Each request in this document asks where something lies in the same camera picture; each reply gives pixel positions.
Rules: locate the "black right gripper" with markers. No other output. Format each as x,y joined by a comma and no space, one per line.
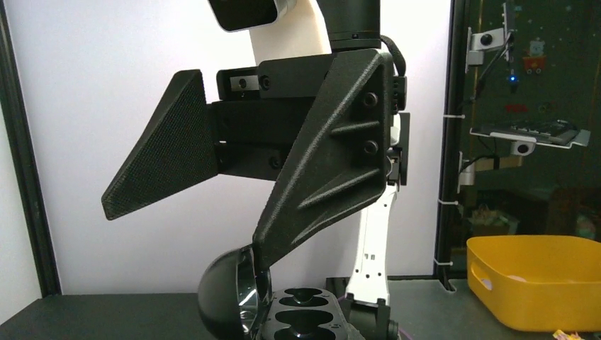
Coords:
337,164

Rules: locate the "black earbud charging case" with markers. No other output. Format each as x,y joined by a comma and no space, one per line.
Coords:
235,301

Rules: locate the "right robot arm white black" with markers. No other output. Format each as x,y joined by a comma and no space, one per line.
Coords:
318,28

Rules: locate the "yellow plastic bin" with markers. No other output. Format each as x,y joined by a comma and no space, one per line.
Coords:
537,283

